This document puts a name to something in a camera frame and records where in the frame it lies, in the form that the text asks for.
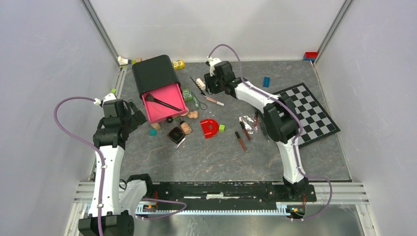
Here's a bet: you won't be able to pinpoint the thin black pencil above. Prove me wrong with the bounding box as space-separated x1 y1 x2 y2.
190 76 206 96

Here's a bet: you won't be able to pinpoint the black makeup brush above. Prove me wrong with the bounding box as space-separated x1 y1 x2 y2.
145 93 181 112

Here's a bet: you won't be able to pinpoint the black pink drawer organizer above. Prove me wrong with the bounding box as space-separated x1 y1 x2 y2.
132 55 187 123

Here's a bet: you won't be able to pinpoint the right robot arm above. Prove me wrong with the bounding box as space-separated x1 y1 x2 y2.
204 58 309 201

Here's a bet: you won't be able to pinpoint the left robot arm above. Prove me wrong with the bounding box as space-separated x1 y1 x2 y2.
78 99 154 236

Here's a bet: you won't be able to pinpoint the beige makeup sponge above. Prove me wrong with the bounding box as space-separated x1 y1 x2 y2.
187 111 199 119

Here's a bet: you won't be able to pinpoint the white lego brick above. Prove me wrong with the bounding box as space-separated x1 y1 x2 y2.
196 78 206 90

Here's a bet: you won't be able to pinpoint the pink white lip gloss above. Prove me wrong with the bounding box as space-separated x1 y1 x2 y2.
206 97 224 106

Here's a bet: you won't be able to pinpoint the teal cube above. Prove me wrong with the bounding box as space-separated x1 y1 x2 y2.
149 129 157 136

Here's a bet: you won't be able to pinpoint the wooden cube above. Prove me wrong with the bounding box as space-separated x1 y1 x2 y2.
151 123 161 130

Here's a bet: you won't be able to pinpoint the green number blocks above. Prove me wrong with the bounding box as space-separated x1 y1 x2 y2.
182 88 193 102

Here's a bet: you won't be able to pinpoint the blue lego brick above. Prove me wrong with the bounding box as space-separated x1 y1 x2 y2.
263 77 270 88

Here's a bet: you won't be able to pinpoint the yellow toy block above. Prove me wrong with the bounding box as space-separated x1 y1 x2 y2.
172 60 185 70

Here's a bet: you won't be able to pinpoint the black compact case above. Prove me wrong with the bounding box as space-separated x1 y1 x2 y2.
168 126 186 144

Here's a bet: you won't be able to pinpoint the red D-shaped toy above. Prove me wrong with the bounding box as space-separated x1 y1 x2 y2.
200 118 219 139

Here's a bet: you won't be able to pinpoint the clear plastic wrapper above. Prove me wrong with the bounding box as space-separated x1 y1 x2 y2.
239 116 258 135

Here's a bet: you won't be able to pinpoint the silver tweezers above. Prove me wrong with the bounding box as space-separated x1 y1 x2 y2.
175 138 186 149

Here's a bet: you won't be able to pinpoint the brown lip gloss tube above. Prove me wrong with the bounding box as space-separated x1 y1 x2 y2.
235 131 247 151

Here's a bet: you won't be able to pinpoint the foundation bottle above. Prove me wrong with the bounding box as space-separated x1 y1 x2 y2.
179 118 192 135

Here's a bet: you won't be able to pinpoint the dark eyeliner pencil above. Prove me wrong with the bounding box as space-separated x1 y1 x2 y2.
259 122 270 142

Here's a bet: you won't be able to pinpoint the red lipstick tube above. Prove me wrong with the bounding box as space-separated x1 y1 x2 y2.
239 121 252 141

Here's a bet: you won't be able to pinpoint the white toy block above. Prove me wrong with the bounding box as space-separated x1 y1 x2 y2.
117 56 129 66

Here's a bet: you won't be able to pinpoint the red blue corner blocks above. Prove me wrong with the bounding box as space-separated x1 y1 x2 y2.
303 52 318 61

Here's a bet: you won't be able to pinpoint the black white chessboard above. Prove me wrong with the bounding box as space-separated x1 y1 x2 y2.
274 83 340 148

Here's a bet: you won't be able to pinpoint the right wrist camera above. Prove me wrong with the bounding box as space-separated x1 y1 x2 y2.
206 57 222 77

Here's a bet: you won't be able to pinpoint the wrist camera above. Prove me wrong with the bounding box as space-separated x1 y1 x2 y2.
93 92 118 107
206 57 222 77

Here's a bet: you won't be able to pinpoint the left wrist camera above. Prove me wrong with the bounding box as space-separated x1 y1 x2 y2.
93 92 118 107

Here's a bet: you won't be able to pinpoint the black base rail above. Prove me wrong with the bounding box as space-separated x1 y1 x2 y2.
151 181 317 213

